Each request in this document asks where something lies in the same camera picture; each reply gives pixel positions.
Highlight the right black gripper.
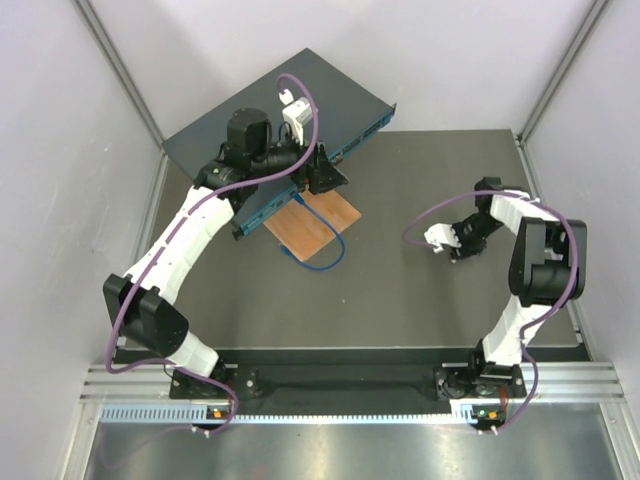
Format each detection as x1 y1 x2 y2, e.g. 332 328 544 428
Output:
446 214 504 260

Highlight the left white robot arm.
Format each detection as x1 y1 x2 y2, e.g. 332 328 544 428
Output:
103 97 347 397

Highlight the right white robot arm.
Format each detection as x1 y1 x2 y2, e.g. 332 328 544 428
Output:
450 177 585 396

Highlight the wooden board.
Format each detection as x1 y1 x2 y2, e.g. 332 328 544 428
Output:
264 191 361 262

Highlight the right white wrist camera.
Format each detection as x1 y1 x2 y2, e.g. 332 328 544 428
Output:
424 223 461 254

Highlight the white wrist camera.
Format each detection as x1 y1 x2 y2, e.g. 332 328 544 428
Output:
424 223 461 254
277 88 318 146

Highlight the blue ethernet cable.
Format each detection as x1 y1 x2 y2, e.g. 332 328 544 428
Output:
277 193 348 272

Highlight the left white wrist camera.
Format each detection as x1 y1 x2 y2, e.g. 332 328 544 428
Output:
277 88 318 146

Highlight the dark blue network switch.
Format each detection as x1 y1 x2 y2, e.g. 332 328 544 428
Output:
163 49 395 238

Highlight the aluminium frame rail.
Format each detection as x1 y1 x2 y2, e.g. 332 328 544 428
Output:
80 362 624 402

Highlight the grey slotted cable duct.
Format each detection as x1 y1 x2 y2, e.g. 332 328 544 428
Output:
99 403 481 425

